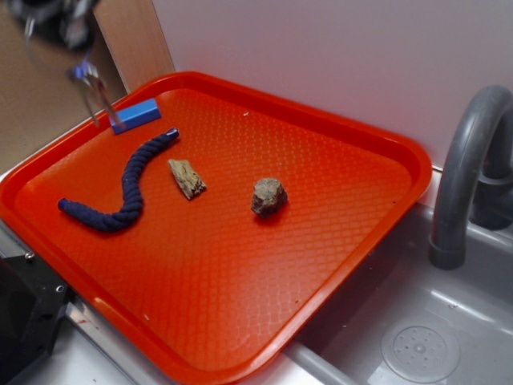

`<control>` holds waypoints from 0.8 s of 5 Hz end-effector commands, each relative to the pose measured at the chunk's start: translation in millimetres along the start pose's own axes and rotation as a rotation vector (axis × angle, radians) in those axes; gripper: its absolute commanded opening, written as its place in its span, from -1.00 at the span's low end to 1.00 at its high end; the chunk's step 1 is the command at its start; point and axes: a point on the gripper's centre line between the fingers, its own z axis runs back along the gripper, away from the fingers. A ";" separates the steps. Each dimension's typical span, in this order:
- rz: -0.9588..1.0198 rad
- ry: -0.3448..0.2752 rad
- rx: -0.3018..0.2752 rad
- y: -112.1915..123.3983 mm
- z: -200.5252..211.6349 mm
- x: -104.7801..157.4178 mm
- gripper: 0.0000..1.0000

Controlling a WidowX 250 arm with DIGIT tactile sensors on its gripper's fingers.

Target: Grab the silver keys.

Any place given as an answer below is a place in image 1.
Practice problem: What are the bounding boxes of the blurred black gripper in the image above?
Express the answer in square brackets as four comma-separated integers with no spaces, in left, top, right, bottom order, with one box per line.
[6,0,99,51]

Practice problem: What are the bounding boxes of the silver keys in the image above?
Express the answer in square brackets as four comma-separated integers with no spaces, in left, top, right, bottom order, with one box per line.
[66,50,125,128]

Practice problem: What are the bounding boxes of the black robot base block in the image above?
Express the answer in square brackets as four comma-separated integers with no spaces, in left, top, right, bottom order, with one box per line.
[1,255,70,384]

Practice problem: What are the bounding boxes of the wooden board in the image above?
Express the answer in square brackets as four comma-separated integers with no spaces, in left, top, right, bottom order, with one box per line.
[93,0,176,92]

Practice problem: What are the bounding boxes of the blue rectangular block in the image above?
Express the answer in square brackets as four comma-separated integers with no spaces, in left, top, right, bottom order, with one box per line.
[110,99,161,135]

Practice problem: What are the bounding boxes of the small wood piece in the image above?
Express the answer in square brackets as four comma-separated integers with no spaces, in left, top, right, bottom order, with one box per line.
[168,159,207,200]

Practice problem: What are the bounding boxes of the orange plastic tray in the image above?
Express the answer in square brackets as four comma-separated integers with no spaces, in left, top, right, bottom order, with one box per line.
[1,72,431,384]

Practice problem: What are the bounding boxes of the brown rock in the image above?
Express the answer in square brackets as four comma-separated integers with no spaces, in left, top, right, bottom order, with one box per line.
[251,178,288,219]

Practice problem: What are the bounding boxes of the grey toy faucet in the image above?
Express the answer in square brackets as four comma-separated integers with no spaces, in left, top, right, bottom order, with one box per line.
[429,85,512,270]

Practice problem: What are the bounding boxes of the grey toy sink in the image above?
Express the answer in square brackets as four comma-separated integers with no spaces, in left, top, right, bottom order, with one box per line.
[285,205,512,384]

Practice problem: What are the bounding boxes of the dark blue twisted rope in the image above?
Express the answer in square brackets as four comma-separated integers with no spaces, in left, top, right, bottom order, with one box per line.
[57,127,180,233]

